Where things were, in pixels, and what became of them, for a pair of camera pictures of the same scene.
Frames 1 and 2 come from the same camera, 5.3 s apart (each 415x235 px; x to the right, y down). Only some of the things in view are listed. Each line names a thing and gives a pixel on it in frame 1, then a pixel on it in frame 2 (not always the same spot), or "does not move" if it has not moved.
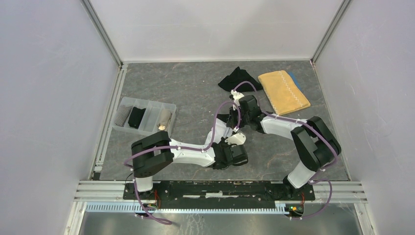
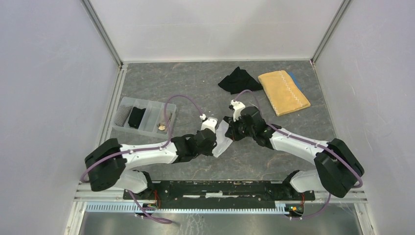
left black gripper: x=222 y=142 to x=209 y=151
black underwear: x=238 y=76 does not move
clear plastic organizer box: x=144 y=117 does not move
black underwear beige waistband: x=135 y=117 does not move
